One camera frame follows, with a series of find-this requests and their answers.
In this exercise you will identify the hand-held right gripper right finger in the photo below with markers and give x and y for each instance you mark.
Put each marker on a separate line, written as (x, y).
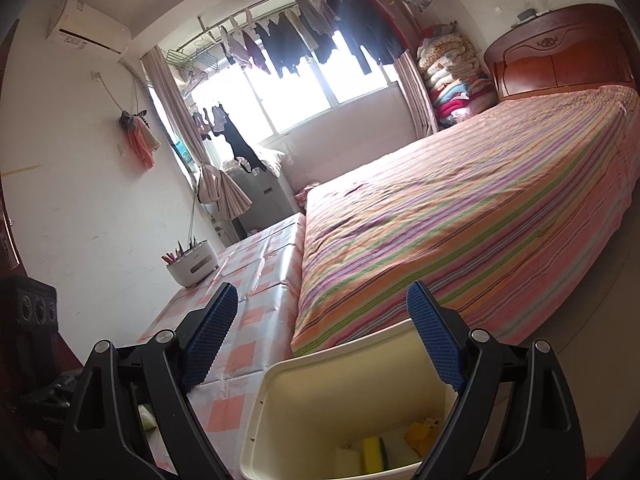
(435, 340)

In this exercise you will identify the wooden bed headboard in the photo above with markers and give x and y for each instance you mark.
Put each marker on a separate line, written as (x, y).
(550, 60)

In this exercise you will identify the white air conditioner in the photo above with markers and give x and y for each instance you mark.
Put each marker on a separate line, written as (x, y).
(85, 27)

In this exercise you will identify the yellow green sponge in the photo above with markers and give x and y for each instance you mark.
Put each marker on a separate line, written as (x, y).
(375, 452)

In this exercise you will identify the black speaker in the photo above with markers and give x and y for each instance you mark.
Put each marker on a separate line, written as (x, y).
(30, 305)

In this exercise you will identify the pink hanging cloth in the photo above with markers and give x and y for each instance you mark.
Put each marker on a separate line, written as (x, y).
(142, 142)

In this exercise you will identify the white foam piece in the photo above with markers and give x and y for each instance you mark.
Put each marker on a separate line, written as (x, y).
(347, 462)

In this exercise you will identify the window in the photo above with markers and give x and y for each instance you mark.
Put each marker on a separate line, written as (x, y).
(300, 95)

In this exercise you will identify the striped bed sheet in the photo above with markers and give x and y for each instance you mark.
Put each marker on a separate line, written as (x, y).
(450, 220)

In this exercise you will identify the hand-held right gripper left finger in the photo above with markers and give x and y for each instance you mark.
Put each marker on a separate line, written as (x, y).
(210, 340)

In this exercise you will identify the cream plastic bin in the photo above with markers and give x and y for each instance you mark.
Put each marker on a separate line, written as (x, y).
(320, 410)

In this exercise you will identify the black hanging garment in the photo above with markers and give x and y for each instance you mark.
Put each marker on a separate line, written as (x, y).
(235, 140)

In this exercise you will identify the straight striped curtain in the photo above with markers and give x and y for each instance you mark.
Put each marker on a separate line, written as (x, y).
(415, 95)

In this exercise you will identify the pink stool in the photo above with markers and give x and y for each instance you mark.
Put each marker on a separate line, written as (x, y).
(302, 197)

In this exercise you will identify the cluster of small hanging garments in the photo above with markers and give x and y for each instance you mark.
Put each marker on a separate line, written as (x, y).
(210, 120)

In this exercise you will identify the checkered tablecloth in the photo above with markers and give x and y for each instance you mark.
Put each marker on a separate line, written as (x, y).
(260, 280)

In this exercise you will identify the row of hanging clothes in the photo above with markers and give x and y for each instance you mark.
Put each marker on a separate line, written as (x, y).
(350, 25)

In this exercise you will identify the white utensil holder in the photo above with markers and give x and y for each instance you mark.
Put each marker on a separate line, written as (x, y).
(192, 267)

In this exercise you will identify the dark item on headboard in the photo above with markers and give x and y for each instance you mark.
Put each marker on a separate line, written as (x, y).
(525, 14)

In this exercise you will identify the tied striped curtain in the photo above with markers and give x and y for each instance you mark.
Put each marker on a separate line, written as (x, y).
(170, 100)

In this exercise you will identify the grey appliance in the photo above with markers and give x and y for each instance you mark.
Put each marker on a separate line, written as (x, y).
(265, 195)

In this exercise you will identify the white pillow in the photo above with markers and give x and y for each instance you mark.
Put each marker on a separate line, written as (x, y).
(272, 160)

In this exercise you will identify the yellow crumpled wrapper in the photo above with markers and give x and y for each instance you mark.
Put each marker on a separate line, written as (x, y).
(420, 432)

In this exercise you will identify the stack of folded quilts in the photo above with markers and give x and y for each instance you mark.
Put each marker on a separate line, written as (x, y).
(450, 85)

